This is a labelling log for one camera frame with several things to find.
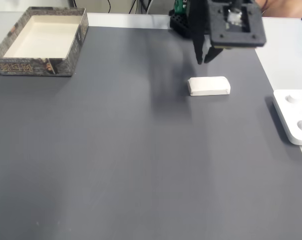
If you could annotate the white rectangular block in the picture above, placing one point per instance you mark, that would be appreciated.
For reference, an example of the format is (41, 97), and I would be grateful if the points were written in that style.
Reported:
(208, 86)

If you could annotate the printed cardboard box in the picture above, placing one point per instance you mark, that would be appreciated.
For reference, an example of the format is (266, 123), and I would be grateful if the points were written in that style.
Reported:
(41, 37)

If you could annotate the green circuit board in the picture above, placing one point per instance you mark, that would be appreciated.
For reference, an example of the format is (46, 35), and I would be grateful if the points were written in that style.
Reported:
(180, 6)

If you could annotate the grey table mat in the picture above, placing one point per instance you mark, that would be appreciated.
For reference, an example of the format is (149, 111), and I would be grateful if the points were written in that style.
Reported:
(115, 150)

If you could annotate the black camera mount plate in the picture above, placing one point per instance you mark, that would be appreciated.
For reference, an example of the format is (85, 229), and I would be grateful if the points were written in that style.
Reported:
(215, 30)

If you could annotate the white base plate with dimples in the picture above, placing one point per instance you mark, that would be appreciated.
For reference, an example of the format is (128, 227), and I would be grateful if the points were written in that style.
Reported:
(285, 117)

